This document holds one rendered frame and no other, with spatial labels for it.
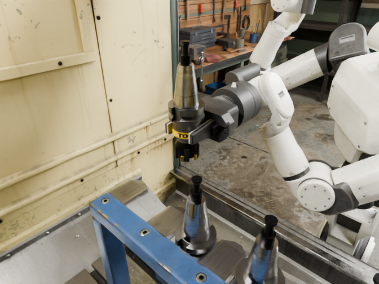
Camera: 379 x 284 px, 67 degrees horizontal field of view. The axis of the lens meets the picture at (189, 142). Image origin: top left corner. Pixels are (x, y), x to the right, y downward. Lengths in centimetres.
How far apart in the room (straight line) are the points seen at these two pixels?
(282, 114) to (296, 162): 12
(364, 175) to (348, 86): 25
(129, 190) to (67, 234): 53
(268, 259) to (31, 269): 78
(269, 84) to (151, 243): 40
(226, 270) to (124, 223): 17
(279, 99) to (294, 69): 35
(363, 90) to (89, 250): 90
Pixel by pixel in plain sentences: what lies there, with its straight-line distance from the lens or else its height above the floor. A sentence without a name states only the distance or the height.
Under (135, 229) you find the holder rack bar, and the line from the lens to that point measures 46.
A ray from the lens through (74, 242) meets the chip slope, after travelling 104.
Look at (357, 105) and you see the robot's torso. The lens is 79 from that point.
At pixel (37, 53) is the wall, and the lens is 83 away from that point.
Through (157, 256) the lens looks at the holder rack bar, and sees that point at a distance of 43.
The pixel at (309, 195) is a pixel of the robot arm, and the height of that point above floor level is 114.
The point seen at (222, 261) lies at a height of 122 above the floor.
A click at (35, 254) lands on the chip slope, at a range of 103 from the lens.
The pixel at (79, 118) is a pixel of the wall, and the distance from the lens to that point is 92.
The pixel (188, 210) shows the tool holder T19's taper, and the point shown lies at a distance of 41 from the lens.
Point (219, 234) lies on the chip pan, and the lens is 122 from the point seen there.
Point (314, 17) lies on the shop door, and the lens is 501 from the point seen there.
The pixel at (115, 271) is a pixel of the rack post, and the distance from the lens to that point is 63.
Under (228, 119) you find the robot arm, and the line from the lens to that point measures 51.
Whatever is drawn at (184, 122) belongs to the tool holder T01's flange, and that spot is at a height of 135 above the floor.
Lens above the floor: 156
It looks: 30 degrees down
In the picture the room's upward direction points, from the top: straight up
